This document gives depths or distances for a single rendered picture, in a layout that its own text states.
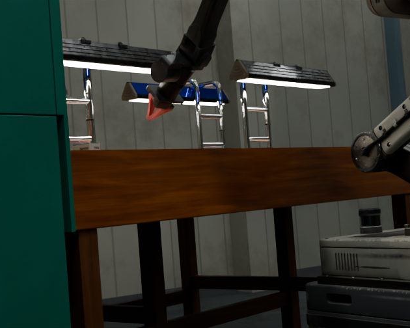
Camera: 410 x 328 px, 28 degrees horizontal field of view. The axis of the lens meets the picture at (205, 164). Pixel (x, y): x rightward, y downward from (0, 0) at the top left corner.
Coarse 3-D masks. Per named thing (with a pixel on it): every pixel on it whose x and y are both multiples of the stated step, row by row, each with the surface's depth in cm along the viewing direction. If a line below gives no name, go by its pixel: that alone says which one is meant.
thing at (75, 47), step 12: (72, 48) 230; (84, 48) 234; (96, 48) 238; (108, 48) 243; (120, 48) 247; (132, 48) 251; (144, 48) 256; (72, 60) 229; (84, 60) 232; (96, 60) 235; (108, 60) 239; (120, 60) 243; (132, 60) 247; (144, 60) 252; (156, 60) 256
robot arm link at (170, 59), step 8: (168, 56) 211; (176, 56) 213; (184, 56) 216; (208, 56) 212; (152, 64) 212; (160, 64) 210; (168, 64) 209; (176, 64) 211; (184, 64) 212; (192, 64) 214; (200, 64) 213; (152, 72) 212; (160, 72) 210; (168, 72) 209; (176, 72) 212; (160, 80) 211; (168, 80) 211; (176, 80) 214
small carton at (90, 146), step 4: (76, 144) 199; (80, 144) 198; (84, 144) 197; (88, 144) 196; (92, 144) 197; (96, 144) 198; (76, 148) 199; (80, 148) 198; (84, 148) 197; (88, 148) 196; (92, 148) 197; (96, 148) 198
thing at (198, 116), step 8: (192, 80) 337; (192, 88) 357; (216, 88) 348; (200, 112) 337; (200, 120) 336; (200, 128) 336; (224, 128) 348; (200, 136) 336; (224, 136) 347; (200, 144) 336; (208, 144) 339; (216, 144) 343; (224, 144) 347
